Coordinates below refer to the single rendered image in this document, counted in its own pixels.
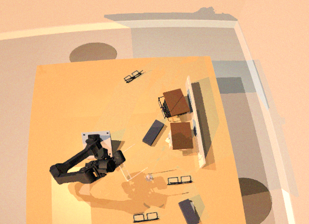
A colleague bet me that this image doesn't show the black-framed clear glasses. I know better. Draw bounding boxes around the black-framed clear glasses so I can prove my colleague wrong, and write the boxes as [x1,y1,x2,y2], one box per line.
[133,212,159,223]

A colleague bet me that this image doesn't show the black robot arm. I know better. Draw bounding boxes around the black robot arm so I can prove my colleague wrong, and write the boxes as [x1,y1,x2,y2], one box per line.
[50,134,115,184]

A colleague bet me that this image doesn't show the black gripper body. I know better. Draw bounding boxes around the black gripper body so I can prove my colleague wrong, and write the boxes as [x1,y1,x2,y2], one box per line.
[100,150,125,177]

